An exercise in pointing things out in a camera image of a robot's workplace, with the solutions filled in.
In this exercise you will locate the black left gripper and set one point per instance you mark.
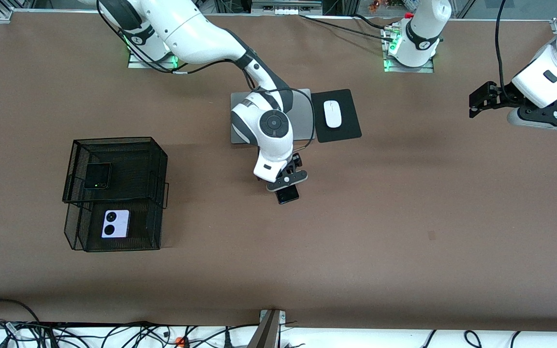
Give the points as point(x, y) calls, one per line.
point(500, 94)

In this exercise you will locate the lavender white flip phone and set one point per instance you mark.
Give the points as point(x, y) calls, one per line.
point(122, 224)

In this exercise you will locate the silver closed laptop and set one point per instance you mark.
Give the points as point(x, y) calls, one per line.
point(300, 108)

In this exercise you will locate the black slab phone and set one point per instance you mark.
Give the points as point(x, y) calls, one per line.
point(288, 196)

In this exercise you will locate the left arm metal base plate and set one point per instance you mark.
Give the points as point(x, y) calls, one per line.
point(409, 69)

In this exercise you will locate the aluminium camera post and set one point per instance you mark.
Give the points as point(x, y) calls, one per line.
point(266, 333)

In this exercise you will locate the white computer mouse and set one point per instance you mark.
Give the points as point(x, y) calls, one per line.
point(332, 113)

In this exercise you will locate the black mouse pad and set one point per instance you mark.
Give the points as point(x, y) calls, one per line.
point(344, 130)

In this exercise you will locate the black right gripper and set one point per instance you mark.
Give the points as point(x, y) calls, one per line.
point(296, 163)

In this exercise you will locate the small colourful figurines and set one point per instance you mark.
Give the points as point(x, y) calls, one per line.
point(385, 5)

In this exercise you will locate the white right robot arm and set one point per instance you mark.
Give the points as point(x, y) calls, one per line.
point(196, 34)

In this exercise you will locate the dark flip phone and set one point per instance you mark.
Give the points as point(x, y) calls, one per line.
point(97, 174)

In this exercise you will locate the white power strip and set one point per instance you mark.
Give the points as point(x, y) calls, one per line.
point(285, 8)

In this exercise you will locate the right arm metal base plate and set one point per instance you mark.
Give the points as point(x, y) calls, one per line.
point(153, 65)

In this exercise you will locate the black mesh two-tier tray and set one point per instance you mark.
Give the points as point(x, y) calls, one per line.
point(124, 193)

